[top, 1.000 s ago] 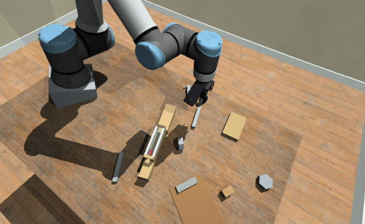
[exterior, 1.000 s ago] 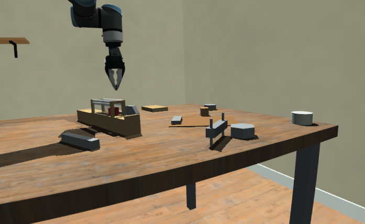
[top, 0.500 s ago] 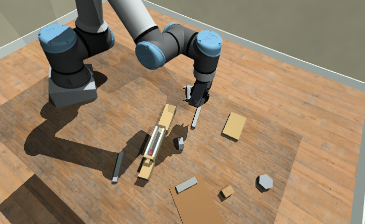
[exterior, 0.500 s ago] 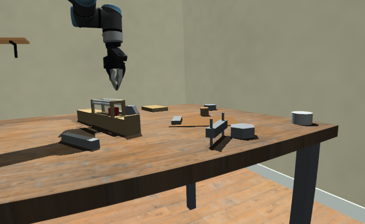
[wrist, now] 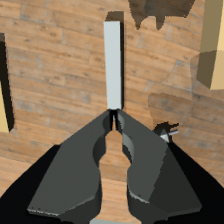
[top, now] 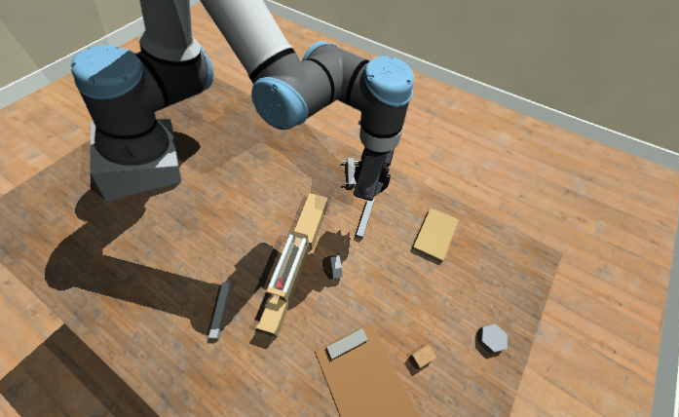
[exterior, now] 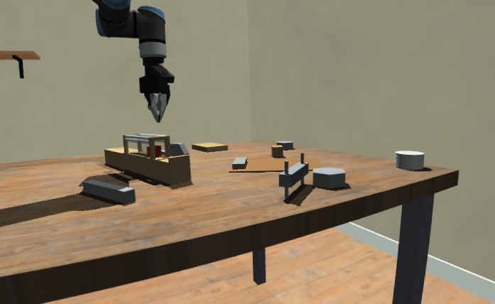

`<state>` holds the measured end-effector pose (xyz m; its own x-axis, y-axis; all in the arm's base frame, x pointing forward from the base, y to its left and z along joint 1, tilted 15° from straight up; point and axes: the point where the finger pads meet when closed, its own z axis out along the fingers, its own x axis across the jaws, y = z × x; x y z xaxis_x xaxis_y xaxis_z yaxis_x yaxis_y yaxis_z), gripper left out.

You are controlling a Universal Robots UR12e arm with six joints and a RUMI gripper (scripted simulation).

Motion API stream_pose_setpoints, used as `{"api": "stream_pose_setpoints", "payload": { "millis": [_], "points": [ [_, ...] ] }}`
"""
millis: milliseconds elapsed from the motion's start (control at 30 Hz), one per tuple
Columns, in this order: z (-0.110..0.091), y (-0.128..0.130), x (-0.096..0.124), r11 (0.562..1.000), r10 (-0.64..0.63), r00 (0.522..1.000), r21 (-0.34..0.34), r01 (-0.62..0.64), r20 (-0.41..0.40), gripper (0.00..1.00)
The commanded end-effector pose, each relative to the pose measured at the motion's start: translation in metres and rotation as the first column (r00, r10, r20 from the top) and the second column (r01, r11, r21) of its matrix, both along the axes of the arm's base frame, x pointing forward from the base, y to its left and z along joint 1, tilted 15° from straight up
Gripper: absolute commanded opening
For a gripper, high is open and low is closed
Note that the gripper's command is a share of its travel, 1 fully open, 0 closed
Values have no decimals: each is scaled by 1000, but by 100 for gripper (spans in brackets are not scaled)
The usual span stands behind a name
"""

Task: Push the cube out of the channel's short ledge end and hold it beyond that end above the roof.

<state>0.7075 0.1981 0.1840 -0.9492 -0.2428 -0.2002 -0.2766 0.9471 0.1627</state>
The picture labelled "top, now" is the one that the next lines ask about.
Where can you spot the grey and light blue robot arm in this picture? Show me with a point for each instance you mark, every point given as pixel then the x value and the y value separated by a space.
pixel 122 90

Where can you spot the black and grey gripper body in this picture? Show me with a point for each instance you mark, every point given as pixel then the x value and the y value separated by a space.
pixel 387 163

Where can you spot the small wooden block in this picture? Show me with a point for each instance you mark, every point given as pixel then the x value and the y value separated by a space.
pixel 423 356

